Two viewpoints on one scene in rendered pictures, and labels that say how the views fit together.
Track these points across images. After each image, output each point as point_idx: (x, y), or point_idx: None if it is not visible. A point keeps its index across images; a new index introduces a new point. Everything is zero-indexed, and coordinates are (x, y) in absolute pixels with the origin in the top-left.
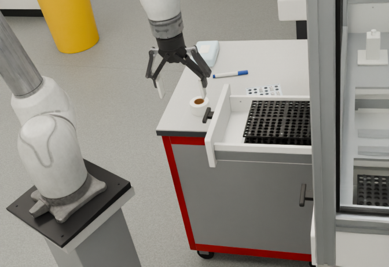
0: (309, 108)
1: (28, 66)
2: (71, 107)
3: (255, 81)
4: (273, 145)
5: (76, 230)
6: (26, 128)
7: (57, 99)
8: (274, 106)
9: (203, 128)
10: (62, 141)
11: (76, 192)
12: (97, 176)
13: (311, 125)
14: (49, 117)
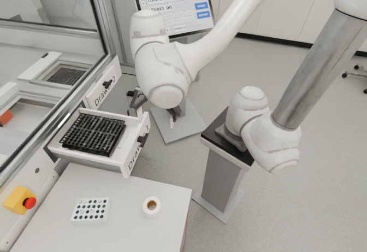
0: (71, 138)
1: (280, 99)
2: (251, 143)
3: (89, 251)
4: (109, 113)
5: (223, 111)
6: (259, 90)
7: (256, 123)
8: (94, 142)
9: (152, 182)
10: (234, 95)
11: None
12: (224, 140)
13: None
14: (247, 95)
